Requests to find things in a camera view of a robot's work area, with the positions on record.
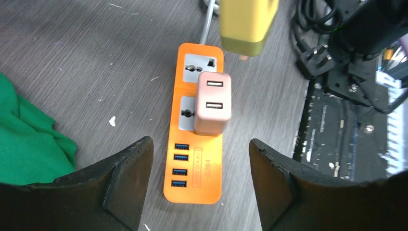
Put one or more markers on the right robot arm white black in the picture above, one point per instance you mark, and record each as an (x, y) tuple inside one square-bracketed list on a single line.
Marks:
[(368, 28)]

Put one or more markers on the pink plug adapter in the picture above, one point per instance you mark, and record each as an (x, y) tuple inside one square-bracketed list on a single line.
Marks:
[(213, 103)]

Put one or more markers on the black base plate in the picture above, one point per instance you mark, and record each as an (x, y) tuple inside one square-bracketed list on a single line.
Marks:
[(350, 141)]

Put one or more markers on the orange power strip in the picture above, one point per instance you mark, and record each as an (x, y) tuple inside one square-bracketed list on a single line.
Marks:
[(193, 173)]

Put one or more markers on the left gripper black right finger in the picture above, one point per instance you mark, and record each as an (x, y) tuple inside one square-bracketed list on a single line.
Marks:
[(294, 197)]

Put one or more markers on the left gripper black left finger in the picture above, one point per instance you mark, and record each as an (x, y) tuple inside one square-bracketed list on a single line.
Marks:
[(108, 195)]

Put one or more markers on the green t-shirt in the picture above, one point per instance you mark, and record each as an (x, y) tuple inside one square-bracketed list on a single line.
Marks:
[(31, 151)]

